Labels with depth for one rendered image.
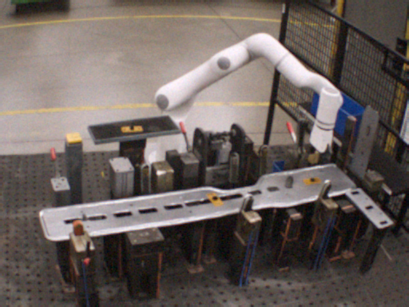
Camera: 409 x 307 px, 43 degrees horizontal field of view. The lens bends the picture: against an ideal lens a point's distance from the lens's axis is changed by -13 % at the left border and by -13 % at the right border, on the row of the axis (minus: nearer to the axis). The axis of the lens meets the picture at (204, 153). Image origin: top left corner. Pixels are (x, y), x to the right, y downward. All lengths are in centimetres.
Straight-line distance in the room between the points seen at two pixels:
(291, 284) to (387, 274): 50
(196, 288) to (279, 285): 35
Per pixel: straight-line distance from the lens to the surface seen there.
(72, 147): 229
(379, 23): 450
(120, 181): 220
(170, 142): 274
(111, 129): 235
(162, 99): 259
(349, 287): 244
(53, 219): 211
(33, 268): 234
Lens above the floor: 229
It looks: 30 degrees down
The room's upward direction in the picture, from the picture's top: 7 degrees clockwise
